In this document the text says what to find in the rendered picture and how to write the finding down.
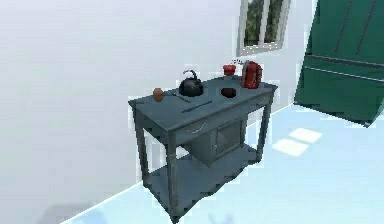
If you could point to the red coffee machine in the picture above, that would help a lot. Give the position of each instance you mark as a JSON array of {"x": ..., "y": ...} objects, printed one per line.
[{"x": 251, "y": 75}]

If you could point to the white framed window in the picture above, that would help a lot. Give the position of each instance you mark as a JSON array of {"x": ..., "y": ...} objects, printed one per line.
[{"x": 263, "y": 25}]

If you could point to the grey-blue side table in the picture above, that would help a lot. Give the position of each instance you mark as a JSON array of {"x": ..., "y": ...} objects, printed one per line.
[{"x": 173, "y": 113}]

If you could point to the dark long knife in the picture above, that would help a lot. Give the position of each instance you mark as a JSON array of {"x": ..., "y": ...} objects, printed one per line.
[{"x": 196, "y": 106}]

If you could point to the brown round jar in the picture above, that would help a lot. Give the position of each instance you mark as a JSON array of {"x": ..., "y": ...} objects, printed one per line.
[{"x": 158, "y": 94}]

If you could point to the red cup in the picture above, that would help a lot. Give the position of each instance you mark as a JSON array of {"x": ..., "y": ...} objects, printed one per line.
[{"x": 229, "y": 70}]

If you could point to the dark red bowl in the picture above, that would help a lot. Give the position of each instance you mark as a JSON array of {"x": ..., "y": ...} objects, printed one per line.
[{"x": 228, "y": 92}]

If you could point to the black kettle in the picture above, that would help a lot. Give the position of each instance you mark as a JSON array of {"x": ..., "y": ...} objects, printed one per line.
[{"x": 191, "y": 87}]

